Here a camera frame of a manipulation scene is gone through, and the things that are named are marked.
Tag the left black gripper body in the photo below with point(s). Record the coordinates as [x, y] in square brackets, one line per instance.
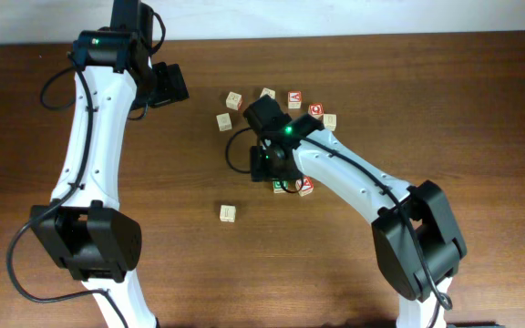
[165, 87]

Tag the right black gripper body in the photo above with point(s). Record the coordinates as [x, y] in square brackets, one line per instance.
[257, 165]

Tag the green letter B block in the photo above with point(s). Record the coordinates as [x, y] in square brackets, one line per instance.
[280, 186]

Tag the red letter Y block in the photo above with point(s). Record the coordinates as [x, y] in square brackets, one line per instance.
[304, 186]

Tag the plain wooden block letter I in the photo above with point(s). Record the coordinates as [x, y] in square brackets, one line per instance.
[228, 213]

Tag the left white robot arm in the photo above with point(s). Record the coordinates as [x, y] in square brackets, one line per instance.
[82, 228]

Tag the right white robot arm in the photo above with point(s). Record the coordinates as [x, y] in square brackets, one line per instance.
[417, 240]

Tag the wooden block far left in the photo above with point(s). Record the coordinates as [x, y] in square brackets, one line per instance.
[224, 122]

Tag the red letter Q block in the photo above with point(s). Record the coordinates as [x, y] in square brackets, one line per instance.
[316, 110]

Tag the red letter A block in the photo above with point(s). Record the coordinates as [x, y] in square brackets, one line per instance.
[294, 99]

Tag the wooden block upper left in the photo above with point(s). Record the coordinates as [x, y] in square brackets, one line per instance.
[234, 101]

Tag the plain wooden block right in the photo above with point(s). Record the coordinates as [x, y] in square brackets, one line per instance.
[330, 121]

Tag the wooden block top centre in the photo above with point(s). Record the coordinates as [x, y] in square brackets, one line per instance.
[268, 92]

